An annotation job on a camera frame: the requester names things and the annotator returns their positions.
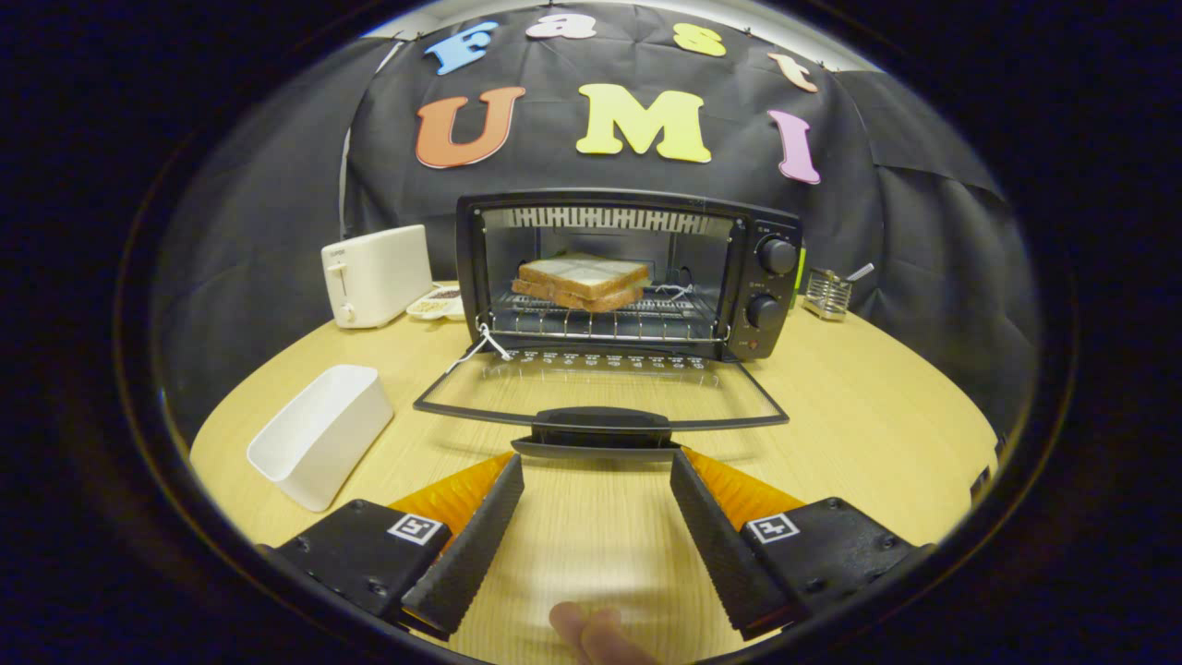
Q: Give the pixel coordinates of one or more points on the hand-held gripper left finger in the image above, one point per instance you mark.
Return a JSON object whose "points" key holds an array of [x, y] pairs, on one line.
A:
{"points": [[476, 545]]}

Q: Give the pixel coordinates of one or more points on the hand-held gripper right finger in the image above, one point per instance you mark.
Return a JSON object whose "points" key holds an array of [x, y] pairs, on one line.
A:
{"points": [[725, 550]]}

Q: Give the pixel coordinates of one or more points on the black toaster oven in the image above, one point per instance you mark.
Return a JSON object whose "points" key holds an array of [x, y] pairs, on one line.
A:
{"points": [[600, 429]]}

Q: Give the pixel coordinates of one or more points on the toasted bread sandwich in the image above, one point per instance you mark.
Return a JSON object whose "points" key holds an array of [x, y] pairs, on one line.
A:
{"points": [[582, 277]]}

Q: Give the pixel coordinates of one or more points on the white pop-up toaster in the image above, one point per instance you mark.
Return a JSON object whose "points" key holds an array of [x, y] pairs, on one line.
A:
{"points": [[379, 272]]}

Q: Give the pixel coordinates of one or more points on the white rectangular plastic container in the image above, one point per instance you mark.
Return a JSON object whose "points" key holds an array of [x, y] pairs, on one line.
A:
{"points": [[323, 443]]}

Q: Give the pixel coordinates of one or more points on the white divided snack dish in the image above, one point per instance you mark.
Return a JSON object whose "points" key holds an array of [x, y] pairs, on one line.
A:
{"points": [[434, 305]]}

